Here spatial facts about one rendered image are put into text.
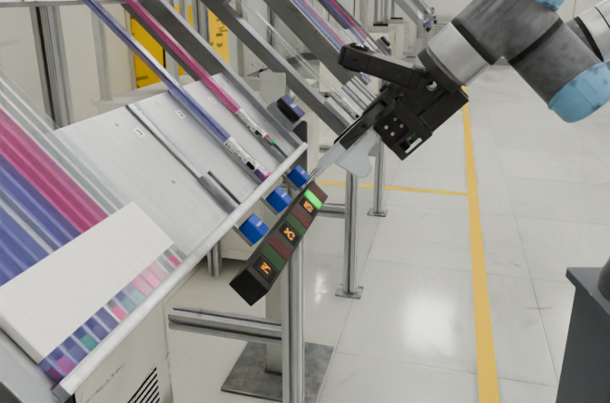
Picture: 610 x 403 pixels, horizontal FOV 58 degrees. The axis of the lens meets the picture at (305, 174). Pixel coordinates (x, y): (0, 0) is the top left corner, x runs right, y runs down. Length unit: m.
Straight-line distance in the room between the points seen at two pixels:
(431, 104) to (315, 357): 1.05
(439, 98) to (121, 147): 0.39
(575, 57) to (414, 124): 0.20
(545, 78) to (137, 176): 0.48
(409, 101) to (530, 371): 1.13
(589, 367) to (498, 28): 0.57
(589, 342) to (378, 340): 0.84
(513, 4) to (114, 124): 0.48
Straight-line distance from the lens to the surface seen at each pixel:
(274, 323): 1.21
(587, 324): 1.01
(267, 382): 1.56
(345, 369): 1.61
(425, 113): 0.73
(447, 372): 1.65
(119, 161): 0.65
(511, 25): 0.70
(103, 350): 0.46
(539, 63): 0.70
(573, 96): 0.71
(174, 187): 0.67
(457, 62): 0.69
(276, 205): 0.81
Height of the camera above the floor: 0.99
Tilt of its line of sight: 18 degrees down
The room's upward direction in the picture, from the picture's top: straight up
